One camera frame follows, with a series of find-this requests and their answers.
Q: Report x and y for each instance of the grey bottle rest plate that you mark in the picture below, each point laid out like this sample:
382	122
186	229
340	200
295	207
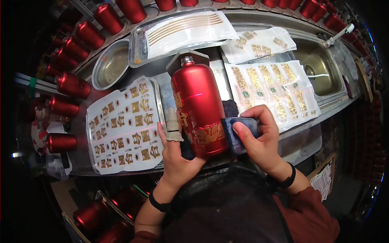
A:
177	59

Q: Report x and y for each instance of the dark blue scraper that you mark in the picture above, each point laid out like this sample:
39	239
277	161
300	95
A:
234	142

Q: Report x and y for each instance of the wooden board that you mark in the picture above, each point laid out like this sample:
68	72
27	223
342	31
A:
364	80

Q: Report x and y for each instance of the person's right hand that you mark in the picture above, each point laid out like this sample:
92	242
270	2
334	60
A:
264	145

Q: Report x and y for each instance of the row of plain red bottles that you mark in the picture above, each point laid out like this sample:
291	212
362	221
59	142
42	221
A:
88	33

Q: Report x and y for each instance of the gold stripe decal sheet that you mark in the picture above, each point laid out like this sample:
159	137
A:
188	30

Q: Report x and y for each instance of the printed paper sheets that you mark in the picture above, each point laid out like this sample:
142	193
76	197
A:
322	182

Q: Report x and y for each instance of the white faucet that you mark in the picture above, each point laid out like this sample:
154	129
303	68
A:
339	35

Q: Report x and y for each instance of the person's body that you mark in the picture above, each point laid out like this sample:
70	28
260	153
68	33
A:
231	209

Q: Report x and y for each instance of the black wrist band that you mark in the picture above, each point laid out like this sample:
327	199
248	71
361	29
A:
158	205
288	180

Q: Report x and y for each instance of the round steel bowl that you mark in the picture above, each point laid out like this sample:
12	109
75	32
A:
111	65

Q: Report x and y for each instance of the clear plastic sheet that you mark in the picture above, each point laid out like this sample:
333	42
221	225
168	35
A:
301	145

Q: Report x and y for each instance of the aluminium rail with green tape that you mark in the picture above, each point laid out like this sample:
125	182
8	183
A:
33	83

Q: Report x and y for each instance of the carton of red bottles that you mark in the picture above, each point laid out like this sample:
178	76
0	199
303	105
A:
100	217

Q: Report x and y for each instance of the red bottle with gold decal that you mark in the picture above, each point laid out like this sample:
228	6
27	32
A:
199	103

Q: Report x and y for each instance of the crumpled plastic bag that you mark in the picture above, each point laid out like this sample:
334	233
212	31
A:
56	165

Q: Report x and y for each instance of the dark sponge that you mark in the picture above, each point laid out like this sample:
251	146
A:
230	107

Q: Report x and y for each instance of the person's left hand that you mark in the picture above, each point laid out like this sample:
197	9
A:
176	165

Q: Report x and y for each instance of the gold character decal sheet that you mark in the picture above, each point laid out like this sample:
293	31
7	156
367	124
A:
121	127

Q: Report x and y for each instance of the long gold label decal sheet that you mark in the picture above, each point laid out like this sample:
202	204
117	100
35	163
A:
273	88

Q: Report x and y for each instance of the small gold label decal sheet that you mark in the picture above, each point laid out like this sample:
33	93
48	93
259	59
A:
258	42

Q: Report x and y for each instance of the steel sink basin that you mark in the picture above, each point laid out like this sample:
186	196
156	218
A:
319	66

